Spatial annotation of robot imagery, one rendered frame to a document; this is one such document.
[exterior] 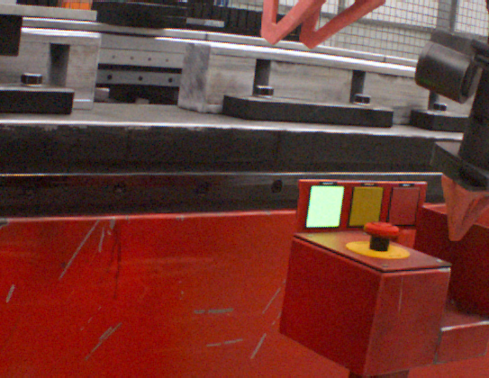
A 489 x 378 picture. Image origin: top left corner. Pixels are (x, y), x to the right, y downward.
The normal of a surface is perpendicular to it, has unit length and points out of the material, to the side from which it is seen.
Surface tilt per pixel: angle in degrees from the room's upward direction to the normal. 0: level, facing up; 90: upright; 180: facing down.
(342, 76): 90
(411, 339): 90
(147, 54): 90
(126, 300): 90
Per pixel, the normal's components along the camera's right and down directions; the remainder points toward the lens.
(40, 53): 0.63, 0.20
